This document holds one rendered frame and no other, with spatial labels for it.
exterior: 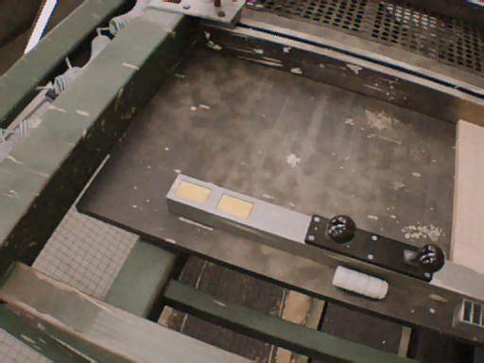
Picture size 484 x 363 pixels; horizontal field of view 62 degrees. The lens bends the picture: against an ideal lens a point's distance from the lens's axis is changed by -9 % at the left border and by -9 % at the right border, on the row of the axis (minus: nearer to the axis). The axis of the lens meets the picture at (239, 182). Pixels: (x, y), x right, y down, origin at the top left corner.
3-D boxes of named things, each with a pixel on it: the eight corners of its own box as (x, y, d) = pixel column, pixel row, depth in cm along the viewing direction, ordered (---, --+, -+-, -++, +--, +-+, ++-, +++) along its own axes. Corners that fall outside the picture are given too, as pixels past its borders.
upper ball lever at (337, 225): (341, 250, 65) (353, 249, 52) (318, 243, 65) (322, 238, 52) (349, 226, 65) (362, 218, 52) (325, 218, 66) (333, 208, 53)
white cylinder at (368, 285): (330, 287, 64) (380, 303, 63) (335, 279, 62) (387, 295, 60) (335, 270, 66) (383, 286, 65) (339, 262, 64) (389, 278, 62)
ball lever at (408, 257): (416, 274, 63) (444, 277, 49) (392, 267, 63) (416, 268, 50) (423, 250, 63) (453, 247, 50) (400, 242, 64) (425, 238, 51)
